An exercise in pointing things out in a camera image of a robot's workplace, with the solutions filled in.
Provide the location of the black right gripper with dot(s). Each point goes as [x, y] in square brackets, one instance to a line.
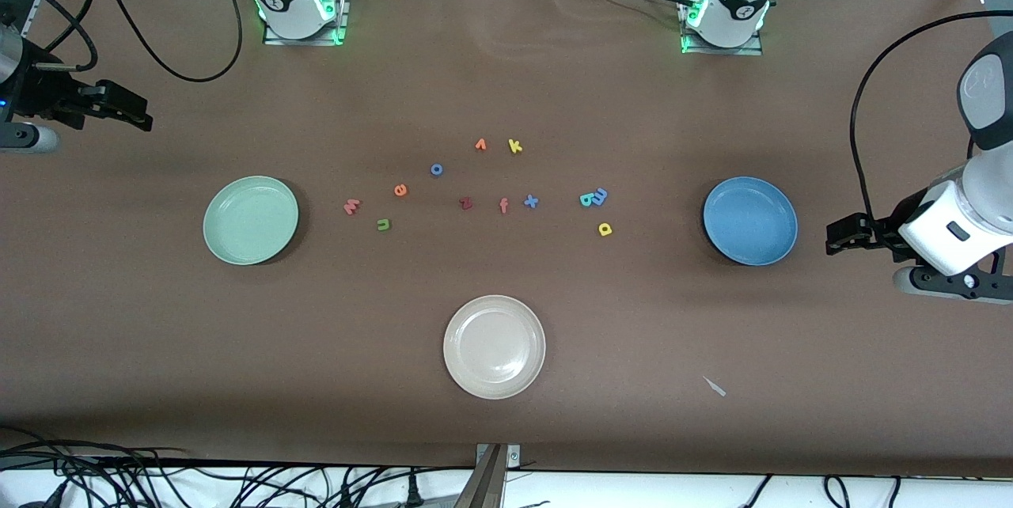
[41, 94]

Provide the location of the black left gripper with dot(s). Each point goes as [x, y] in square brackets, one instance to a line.
[887, 229]

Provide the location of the blue foam letter m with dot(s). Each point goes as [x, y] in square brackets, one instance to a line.
[601, 195]

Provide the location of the pink foam letter m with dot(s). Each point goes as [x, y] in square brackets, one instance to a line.
[350, 207]

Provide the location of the teal foam letter b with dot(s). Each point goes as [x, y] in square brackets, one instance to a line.
[586, 200]

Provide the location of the blue plate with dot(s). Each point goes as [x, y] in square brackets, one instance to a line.
[750, 221]

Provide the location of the green plate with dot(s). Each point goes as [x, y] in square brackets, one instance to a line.
[251, 221]

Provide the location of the white paper scrap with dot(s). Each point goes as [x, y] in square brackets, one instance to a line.
[715, 387]

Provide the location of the blue foam letter x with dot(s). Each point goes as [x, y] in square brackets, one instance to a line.
[531, 202]

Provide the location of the beige plate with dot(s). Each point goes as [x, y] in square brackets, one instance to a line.
[495, 347]

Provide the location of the brown paper table cover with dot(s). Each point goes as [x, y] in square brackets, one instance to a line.
[506, 81]

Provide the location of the black power plug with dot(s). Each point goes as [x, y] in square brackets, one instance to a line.
[411, 492]

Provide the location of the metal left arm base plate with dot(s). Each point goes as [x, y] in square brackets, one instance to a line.
[712, 52]

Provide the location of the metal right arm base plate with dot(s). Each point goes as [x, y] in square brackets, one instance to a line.
[340, 9]

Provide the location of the metal table edge bracket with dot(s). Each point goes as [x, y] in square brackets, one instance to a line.
[491, 484]

